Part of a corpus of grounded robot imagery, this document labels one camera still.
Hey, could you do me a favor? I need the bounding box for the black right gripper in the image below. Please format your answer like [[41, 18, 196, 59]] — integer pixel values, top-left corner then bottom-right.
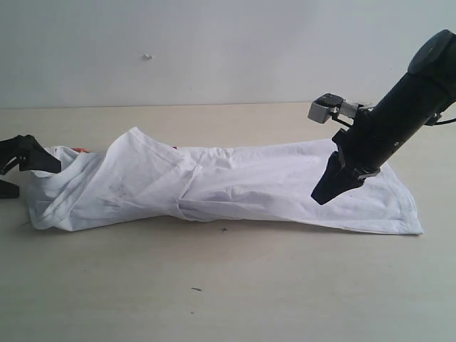
[[311, 106, 424, 205]]

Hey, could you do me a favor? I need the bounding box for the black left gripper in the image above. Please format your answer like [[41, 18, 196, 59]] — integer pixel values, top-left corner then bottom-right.
[[0, 135, 61, 200]]

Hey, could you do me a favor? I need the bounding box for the white t-shirt red lettering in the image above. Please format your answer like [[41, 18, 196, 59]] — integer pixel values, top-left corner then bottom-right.
[[27, 128, 423, 235]]

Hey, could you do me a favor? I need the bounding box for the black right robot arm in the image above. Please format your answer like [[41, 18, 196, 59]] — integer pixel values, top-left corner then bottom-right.
[[308, 29, 455, 205]]

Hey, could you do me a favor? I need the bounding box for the orange loop tag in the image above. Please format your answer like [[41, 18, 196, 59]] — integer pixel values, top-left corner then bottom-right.
[[72, 147, 89, 153]]

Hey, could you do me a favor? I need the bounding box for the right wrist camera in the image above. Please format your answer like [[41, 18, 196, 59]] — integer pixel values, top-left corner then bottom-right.
[[307, 93, 373, 128]]

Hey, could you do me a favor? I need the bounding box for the small white wall hook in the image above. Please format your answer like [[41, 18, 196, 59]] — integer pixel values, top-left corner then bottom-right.
[[141, 53, 153, 61]]

